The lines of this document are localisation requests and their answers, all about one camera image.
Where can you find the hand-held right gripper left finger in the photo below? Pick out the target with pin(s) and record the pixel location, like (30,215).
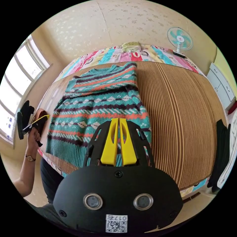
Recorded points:
(109,148)

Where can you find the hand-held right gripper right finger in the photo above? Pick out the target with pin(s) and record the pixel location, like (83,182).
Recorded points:
(127,150)

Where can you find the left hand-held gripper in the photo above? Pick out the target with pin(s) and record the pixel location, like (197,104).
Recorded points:
(27,113)

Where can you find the person's left forearm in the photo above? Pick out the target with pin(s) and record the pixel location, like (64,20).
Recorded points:
(24,175)

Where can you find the teal patterned knit sweater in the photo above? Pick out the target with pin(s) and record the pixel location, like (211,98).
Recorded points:
(96,103)

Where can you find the person's left hand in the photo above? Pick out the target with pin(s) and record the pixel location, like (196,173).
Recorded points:
(34,140)

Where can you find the window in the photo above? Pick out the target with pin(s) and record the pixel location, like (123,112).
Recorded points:
(16,77)

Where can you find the bed with woven mat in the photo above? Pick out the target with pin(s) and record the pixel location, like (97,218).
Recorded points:
(177,114)

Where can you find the person's body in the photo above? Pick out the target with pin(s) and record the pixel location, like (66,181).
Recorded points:
(51,183)

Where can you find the pile of clothes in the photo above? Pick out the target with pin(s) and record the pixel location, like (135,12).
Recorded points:
(225,153)

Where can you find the green patterned pillow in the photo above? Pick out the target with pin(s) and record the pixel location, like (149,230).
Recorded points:
(131,46)

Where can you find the white cupboard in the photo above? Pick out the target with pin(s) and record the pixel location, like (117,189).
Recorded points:
(221,87)

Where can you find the teal table fan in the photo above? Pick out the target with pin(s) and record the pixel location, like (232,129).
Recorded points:
(179,38)

